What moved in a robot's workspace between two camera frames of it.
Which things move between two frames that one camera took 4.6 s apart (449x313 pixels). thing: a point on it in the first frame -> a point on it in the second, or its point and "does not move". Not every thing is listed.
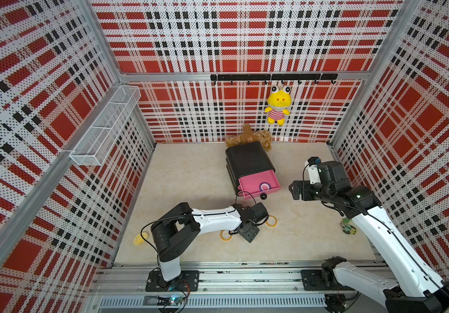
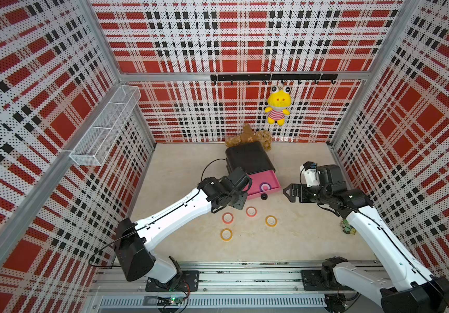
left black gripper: (249, 235) -> (241, 199)
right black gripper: (306, 185) does not move
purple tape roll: (267, 184) does not move
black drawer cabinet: (246, 160) does not move
